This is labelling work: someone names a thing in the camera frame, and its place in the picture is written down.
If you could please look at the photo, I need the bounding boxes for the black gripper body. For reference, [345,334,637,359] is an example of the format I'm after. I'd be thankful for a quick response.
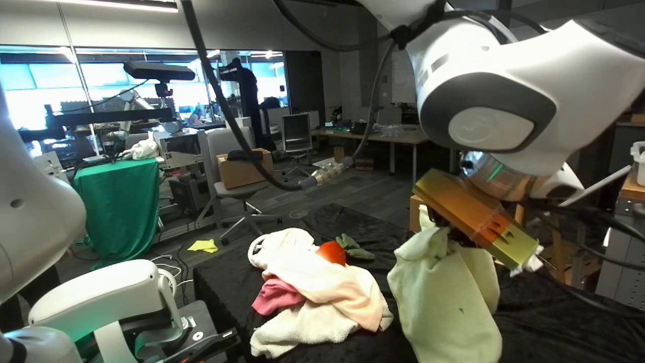
[425,208,488,251]

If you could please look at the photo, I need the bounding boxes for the pale green white t-shirt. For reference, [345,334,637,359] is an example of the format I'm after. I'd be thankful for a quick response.
[386,201,504,363]

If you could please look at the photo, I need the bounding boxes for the peach white t-shirt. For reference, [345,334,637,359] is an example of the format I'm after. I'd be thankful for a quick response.
[259,229,395,332]

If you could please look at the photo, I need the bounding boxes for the pink t-shirt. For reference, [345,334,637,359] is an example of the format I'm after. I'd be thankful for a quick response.
[250,276,308,318]

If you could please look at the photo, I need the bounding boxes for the wooden office desk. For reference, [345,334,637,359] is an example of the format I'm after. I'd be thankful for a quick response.
[310,125,431,184]

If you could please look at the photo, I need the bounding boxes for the black table cloth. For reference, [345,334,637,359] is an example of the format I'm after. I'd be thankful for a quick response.
[192,201,645,363]

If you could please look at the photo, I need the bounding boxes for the white diagonal rod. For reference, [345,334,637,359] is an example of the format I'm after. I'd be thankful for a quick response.
[557,163,637,209]

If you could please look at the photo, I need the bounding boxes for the grey cabinet wooden top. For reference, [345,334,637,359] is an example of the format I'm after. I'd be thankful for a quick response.
[593,170,645,311]

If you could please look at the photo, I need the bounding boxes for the white old monitor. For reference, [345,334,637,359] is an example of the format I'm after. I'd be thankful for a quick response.
[281,112,315,156]

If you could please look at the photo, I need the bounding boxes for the white plastic container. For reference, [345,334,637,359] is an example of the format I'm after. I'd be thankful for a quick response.
[629,140,645,189]

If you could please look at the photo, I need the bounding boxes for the open brown cardboard box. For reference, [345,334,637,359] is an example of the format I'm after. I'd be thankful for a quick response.
[215,148,277,192]

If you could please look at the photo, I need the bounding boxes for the yellow cloth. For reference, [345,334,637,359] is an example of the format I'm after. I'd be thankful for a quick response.
[186,237,221,257]

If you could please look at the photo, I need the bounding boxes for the white crumpled cloth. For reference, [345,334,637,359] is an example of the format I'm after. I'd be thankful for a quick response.
[120,131,164,162]

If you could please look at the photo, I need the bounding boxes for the green cloth covered stand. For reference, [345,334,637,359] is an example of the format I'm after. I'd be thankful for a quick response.
[70,158,162,263]

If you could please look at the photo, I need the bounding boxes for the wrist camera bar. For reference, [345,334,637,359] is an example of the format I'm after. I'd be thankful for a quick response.
[412,167,545,276]

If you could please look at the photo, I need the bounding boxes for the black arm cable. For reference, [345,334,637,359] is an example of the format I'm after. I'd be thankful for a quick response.
[179,0,645,299]

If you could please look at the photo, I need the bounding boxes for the black stereo camera bar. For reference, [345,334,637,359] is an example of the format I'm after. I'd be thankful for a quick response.
[123,61,197,85]

